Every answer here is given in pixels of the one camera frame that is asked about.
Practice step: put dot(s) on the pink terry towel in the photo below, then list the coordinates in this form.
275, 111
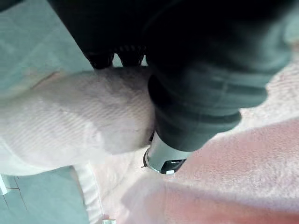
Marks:
210, 186

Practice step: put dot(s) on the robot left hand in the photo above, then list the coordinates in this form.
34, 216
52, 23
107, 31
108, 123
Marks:
201, 70

